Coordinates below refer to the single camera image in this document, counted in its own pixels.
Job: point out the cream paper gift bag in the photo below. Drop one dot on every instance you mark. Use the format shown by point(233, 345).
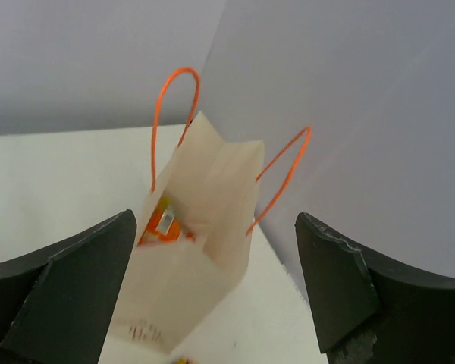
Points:
point(170, 288)

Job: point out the orange Fox's candy bag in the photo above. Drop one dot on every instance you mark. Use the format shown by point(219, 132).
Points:
point(163, 225)

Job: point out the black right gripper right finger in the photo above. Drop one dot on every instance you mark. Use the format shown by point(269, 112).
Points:
point(370, 308)

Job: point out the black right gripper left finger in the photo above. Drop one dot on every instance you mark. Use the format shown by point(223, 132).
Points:
point(56, 303)

